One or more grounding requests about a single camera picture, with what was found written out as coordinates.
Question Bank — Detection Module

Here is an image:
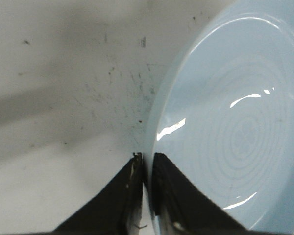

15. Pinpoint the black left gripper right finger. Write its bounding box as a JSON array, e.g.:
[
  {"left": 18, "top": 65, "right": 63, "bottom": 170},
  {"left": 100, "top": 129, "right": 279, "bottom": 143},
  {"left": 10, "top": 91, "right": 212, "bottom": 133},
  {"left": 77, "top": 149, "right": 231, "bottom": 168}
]
[{"left": 151, "top": 152, "right": 250, "bottom": 233}]

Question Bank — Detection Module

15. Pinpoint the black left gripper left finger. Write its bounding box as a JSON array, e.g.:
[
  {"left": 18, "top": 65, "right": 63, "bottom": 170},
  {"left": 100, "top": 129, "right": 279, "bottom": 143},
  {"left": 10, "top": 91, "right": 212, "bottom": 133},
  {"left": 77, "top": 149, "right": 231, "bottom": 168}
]
[{"left": 54, "top": 153, "right": 144, "bottom": 232}]

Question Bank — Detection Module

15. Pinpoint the light blue round plate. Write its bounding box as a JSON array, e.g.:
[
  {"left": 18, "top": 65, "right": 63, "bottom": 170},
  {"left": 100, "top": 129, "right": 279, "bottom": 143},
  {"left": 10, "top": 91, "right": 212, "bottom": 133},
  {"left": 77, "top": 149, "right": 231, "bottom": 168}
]
[{"left": 144, "top": 0, "right": 294, "bottom": 233}]

